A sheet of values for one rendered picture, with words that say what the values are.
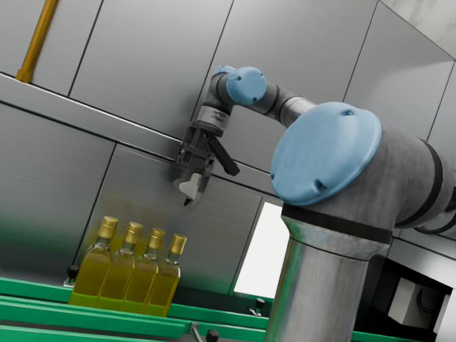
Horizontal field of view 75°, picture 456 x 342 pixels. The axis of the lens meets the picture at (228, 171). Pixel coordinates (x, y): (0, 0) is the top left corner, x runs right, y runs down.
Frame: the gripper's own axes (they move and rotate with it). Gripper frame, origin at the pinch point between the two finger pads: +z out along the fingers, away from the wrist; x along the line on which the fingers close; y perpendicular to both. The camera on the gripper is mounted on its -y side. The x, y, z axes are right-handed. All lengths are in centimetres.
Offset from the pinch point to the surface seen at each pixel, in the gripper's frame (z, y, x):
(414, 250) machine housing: -7, -94, -5
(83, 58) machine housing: -26.1, 36.0, -15.0
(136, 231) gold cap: 9.7, 11.2, 1.8
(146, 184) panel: -0.1, 10.5, -11.8
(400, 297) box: 15, -106, -13
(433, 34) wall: -313, -353, -261
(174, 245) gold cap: 11.0, 0.9, 1.5
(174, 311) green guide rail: 29.9, -6.6, -3.0
